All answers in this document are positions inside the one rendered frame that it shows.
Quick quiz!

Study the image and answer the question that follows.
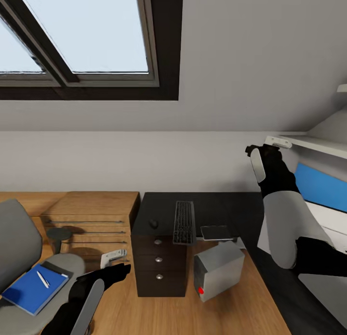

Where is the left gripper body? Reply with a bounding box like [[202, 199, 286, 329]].
[[101, 263, 126, 288]]

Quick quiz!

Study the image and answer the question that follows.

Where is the monitor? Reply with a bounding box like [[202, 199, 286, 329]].
[[258, 200, 347, 323]]

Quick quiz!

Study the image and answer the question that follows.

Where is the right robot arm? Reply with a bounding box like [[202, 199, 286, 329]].
[[245, 135, 347, 329]]

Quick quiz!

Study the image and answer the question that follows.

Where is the pen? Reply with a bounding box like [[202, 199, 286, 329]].
[[38, 271, 49, 288]]

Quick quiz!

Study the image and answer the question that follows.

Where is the keyboard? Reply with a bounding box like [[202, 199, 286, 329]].
[[172, 201, 197, 246]]

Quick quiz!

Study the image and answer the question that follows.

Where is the swivel chair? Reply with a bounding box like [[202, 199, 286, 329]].
[[0, 199, 91, 335]]

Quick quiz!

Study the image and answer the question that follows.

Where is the folder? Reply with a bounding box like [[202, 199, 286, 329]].
[[0, 263, 69, 316]]

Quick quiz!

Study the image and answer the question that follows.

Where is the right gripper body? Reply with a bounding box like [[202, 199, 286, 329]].
[[247, 145, 259, 157]]

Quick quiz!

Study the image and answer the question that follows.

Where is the mouse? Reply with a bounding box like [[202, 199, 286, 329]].
[[149, 219, 158, 227]]

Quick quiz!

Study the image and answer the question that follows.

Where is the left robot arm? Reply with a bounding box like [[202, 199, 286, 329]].
[[40, 249, 131, 335]]

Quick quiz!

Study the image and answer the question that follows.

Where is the notebook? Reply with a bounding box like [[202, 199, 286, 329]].
[[201, 226, 233, 241]]

